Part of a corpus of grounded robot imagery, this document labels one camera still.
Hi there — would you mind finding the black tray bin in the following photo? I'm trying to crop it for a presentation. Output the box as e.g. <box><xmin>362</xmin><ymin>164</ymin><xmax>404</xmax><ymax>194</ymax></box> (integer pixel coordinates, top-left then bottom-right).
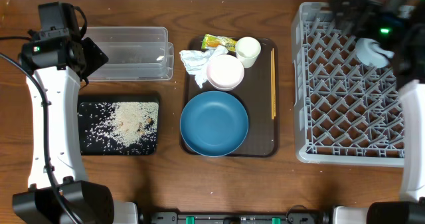
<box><xmin>76</xmin><ymin>94</ymin><xmax>160</xmax><ymax>156</ymax></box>

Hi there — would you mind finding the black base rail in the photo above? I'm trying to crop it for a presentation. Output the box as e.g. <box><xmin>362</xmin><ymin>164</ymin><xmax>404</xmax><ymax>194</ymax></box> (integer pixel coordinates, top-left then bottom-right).
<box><xmin>144</xmin><ymin>209</ymin><xmax>332</xmax><ymax>224</ymax></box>

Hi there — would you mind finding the dark blue plate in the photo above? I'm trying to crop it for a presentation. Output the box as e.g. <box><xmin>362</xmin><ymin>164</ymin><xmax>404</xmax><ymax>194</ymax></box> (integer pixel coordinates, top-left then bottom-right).
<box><xmin>179</xmin><ymin>91</ymin><xmax>249</xmax><ymax>157</ymax></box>

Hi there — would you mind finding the crumpled white napkin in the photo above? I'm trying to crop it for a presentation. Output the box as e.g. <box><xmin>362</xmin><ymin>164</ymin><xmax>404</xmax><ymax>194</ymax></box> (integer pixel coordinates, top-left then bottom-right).
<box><xmin>179</xmin><ymin>45</ymin><xmax>228</xmax><ymax>88</ymax></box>

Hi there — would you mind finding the yellow green snack wrapper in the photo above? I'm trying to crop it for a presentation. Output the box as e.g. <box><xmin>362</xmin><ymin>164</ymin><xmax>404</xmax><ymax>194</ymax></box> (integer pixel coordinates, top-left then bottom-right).
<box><xmin>201</xmin><ymin>34</ymin><xmax>237</xmax><ymax>52</ymax></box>

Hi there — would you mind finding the clear plastic bin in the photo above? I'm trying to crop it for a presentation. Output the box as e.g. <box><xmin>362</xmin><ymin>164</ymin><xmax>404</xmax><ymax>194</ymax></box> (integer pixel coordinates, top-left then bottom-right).
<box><xmin>86</xmin><ymin>27</ymin><xmax>174</xmax><ymax>82</ymax></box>

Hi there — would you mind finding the cream plastic cup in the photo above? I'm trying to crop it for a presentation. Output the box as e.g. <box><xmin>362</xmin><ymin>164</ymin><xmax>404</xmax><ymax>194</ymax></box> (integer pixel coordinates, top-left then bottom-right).
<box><xmin>235</xmin><ymin>37</ymin><xmax>261</xmax><ymax>68</ymax></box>

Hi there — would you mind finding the grey dishwasher rack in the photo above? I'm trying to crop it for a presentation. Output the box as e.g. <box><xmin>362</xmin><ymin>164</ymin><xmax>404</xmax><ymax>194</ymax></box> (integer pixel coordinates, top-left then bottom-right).
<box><xmin>292</xmin><ymin>2</ymin><xmax>404</xmax><ymax>168</ymax></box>

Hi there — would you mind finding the brown serving tray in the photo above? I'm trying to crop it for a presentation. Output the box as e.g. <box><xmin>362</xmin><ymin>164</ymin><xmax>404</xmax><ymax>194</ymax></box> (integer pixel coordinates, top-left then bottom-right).
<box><xmin>179</xmin><ymin>39</ymin><xmax>279</xmax><ymax>158</ymax></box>

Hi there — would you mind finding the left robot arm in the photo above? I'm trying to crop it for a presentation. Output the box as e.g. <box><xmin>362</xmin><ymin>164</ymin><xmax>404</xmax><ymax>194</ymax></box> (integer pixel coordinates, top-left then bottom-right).
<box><xmin>1</xmin><ymin>27</ymin><xmax>139</xmax><ymax>223</ymax></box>

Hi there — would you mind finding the wooden chopstick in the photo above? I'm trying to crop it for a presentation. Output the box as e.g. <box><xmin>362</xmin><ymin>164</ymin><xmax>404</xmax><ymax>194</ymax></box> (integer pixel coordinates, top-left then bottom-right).
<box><xmin>270</xmin><ymin>48</ymin><xmax>276</xmax><ymax>120</ymax></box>
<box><xmin>271</xmin><ymin>48</ymin><xmax>276</xmax><ymax>120</ymax></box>

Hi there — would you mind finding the pink bowl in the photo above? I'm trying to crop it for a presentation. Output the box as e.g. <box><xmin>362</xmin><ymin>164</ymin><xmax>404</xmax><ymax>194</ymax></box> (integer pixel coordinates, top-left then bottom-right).
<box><xmin>207</xmin><ymin>55</ymin><xmax>244</xmax><ymax>91</ymax></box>

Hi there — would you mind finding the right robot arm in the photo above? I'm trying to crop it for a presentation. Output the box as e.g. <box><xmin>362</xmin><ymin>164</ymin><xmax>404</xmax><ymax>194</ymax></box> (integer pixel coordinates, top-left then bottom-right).
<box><xmin>329</xmin><ymin>0</ymin><xmax>424</xmax><ymax>223</ymax></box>

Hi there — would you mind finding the rice food waste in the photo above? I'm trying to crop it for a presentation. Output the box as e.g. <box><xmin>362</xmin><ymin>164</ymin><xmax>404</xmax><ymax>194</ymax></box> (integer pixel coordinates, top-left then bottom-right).
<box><xmin>79</xmin><ymin>101</ymin><xmax>159</xmax><ymax>154</ymax></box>

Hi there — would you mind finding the light blue bowl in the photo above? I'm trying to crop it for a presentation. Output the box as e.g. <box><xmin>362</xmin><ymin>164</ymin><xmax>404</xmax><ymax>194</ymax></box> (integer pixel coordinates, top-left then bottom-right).
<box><xmin>355</xmin><ymin>38</ymin><xmax>394</xmax><ymax>68</ymax></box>

